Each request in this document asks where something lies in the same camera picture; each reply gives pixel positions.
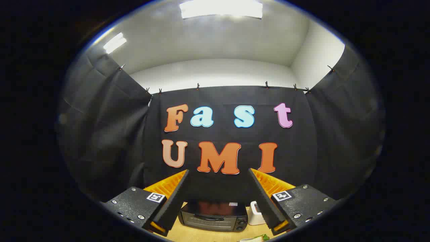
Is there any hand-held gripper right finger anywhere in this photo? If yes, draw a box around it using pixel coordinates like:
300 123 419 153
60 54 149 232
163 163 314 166
248 168 338 236

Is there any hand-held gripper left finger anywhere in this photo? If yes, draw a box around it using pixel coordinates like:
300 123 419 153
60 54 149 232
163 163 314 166
100 169 190 237

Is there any lettuce bread sandwich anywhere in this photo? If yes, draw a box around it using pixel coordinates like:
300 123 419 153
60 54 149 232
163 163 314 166
239 234 270 242

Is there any black toaster oven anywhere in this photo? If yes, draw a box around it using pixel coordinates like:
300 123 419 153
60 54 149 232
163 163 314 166
177 201 249 233

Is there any white bread toaster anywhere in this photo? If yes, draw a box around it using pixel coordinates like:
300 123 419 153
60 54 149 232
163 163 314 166
248 201 266 226

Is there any black backdrop cloth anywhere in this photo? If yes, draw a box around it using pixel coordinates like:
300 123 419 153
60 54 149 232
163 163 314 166
57 44 385 205

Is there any small ceiling light panel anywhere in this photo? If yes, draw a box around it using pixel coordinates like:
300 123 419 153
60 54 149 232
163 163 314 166
102 32 127 54

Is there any large ceiling light panel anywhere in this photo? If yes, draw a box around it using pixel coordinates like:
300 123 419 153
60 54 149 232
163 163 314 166
179 0 263 19

